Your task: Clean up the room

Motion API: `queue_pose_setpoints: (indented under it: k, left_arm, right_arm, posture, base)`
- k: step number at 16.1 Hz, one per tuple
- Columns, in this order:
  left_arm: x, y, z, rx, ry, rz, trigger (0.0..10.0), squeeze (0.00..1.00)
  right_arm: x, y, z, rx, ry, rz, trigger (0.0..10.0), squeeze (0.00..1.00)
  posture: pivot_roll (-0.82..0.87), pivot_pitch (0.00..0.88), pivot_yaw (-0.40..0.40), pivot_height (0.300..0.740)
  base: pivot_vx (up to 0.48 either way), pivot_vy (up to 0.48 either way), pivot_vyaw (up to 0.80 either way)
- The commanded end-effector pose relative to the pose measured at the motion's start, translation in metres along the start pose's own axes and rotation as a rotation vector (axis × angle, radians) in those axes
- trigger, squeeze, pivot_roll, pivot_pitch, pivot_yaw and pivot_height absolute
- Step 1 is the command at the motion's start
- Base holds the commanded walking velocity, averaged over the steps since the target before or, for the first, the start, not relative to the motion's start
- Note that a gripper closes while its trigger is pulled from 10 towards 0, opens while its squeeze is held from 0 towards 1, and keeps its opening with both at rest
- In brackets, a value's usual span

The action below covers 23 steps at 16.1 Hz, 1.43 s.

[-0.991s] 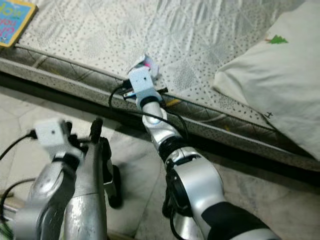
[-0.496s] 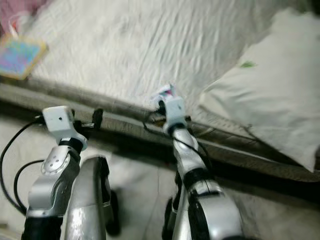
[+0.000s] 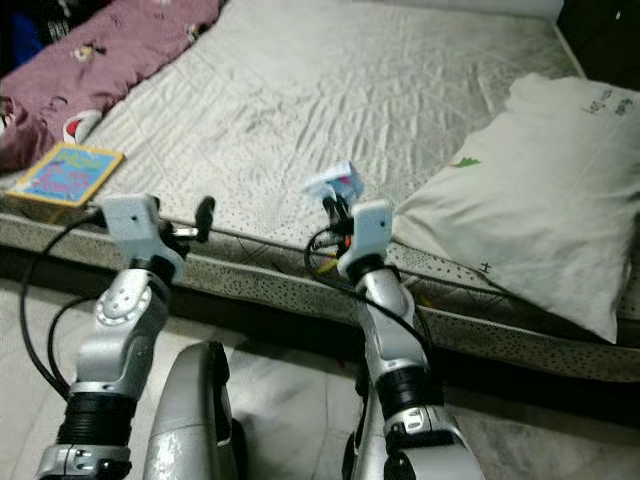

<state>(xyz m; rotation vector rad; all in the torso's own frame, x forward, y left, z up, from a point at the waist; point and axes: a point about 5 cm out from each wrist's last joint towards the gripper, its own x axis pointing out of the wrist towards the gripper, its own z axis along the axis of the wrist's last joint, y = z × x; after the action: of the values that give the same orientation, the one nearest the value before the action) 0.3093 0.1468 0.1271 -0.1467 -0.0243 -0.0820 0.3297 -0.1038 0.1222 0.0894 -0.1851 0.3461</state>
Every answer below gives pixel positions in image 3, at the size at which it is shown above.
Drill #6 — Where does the white blue packet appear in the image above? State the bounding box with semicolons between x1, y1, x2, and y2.
301;158;365;206

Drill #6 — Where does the blue yellow children's book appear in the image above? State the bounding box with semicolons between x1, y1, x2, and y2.
15;142;127;209

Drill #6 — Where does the grey quilted mattress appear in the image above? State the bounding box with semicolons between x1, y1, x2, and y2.
0;0;640;386

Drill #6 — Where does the pink cartoon print blanket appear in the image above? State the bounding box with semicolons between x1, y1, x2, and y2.
0;0;227;176

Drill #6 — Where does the silver robot left leg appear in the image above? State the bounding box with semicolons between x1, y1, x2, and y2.
142;340;249;480

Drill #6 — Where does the silver robot leg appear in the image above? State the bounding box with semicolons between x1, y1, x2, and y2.
142;340;249;480
340;360;396;480

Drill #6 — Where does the off-white printed pillow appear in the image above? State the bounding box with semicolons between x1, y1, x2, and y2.
393;72;640;345

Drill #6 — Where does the silver robot right leg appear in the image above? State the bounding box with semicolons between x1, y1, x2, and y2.
340;360;396;480

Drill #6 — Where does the dark tufted headboard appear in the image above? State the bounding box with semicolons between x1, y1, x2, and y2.
555;0;640;93

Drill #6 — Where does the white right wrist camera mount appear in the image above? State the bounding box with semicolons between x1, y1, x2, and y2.
337;199;394;281

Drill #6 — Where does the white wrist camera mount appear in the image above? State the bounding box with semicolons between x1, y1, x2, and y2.
102;192;187;269
337;199;394;281

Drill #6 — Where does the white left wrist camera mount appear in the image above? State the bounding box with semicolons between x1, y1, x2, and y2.
102;192;187;269

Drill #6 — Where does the dark bed frame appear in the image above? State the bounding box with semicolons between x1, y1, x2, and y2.
0;240;640;416

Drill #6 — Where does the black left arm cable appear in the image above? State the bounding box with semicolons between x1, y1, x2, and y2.
16;208;109;401

